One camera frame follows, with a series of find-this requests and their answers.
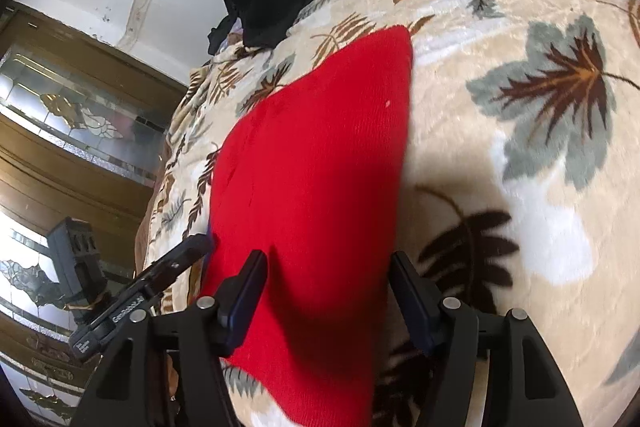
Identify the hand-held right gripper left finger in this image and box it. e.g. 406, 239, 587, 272
70, 250, 269, 427

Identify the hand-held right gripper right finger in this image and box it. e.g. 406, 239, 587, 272
389, 251, 587, 427

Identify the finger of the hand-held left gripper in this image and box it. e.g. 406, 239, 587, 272
134, 234, 217, 304

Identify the red and blue knit sweater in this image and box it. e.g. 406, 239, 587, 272
200, 24, 416, 427

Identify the wooden wardrobe with glass panels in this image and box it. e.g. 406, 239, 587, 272
0, 2, 192, 427

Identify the beige leaf print blanket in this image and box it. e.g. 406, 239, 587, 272
135, 0, 640, 427

